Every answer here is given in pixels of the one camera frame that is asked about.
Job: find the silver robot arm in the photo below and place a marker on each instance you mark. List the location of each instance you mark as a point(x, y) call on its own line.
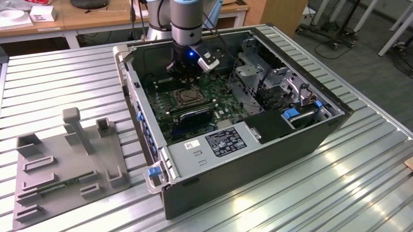
point(187, 24)

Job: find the CPU socket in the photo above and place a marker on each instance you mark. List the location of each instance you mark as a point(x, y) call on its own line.
point(183, 105)

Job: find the blue slot retainer clip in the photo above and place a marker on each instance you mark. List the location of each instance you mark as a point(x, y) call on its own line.
point(139, 116)

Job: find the green motherboard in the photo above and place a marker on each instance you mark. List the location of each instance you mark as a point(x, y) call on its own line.
point(226, 94)

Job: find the silver drive cage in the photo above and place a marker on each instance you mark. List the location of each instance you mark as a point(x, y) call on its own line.
point(249, 72)

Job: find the black expansion card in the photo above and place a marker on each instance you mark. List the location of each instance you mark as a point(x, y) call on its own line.
point(195, 118)

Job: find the silver chipset heatsink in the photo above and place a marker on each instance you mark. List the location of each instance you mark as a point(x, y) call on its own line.
point(226, 124)

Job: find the wooden desk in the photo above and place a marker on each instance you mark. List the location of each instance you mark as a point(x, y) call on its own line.
point(48, 25)
point(97, 14)

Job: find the black plastic shroud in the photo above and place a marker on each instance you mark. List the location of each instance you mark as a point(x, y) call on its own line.
point(268, 128)

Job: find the wooden cabinet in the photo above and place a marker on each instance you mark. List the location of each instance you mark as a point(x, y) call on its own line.
point(281, 14)

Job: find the blue disk carrier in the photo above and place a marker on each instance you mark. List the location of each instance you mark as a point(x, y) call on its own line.
point(289, 113)

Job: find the grey power supply unit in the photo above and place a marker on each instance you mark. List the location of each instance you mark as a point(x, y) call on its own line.
point(193, 160)

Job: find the black round base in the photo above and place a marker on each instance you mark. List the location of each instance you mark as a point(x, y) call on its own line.
point(89, 3)

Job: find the blue case latch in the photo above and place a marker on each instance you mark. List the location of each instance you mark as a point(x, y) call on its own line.
point(153, 172)

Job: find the small blue clip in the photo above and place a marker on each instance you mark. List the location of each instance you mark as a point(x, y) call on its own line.
point(318, 104)

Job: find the black wheeled stand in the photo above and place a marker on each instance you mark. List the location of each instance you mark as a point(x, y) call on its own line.
point(334, 44)

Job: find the white cardboard box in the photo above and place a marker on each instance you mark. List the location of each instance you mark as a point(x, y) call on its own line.
point(43, 12)

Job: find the black PC case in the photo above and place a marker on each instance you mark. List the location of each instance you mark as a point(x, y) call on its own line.
point(245, 181)

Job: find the grey parts rack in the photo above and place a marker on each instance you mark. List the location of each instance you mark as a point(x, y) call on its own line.
point(74, 164)

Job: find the red patterned bag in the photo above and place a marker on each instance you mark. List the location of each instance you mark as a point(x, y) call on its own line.
point(36, 2)

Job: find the white flat box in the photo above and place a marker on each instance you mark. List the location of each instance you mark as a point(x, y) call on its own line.
point(19, 24)

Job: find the white round dish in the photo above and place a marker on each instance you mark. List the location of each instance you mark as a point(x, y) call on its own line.
point(11, 13)

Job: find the wooden block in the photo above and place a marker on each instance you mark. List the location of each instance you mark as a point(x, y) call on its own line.
point(409, 165)

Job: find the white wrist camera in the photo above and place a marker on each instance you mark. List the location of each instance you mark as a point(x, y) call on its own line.
point(209, 61)

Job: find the white table frame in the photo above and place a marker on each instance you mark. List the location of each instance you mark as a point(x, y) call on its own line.
point(397, 36)

